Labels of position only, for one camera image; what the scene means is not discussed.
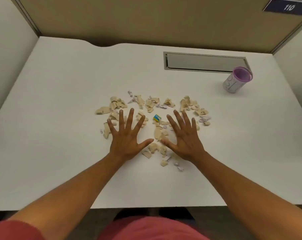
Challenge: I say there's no purple-rimmed white cup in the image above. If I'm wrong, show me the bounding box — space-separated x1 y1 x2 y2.
223 67 253 94

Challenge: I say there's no dark blue number sign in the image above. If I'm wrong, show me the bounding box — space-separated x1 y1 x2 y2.
263 0 302 16

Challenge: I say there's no grey desk cable hatch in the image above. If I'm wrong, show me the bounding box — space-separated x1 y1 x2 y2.
163 52 247 73

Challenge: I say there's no metal partition frame post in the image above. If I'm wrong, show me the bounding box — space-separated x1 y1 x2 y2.
270 12 302 56
10 0 41 38

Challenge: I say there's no person's right hand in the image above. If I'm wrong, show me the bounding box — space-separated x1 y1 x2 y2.
160 110 206 163

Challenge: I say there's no beige cubicle partition panel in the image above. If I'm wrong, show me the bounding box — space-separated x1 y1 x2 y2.
15 0 302 54

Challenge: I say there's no person's left forearm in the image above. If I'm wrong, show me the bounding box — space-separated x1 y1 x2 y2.
6 152 128 230

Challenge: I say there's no pile of beige puzzle pieces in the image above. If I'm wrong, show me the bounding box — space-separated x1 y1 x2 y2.
95 91 212 172

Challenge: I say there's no person's red shirt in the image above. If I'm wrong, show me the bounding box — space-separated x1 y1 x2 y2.
0 216 210 240

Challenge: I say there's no person's left hand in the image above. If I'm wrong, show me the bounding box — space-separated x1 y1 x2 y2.
107 108 154 162

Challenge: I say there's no person's right forearm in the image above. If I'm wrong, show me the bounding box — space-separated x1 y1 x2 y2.
190 150 302 240

